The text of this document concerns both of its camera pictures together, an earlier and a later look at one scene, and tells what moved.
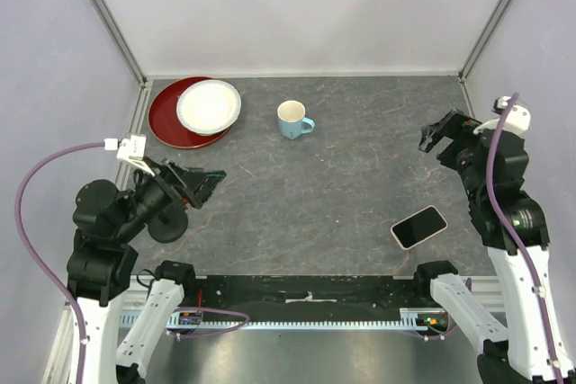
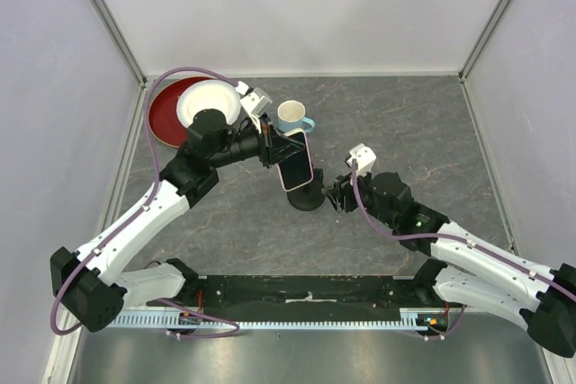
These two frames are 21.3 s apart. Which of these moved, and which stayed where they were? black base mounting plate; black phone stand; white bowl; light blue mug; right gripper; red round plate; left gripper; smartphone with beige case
Moved: right gripper; smartphone with beige case; black phone stand; left gripper
Stayed: red round plate; light blue mug; black base mounting plate; white bowl
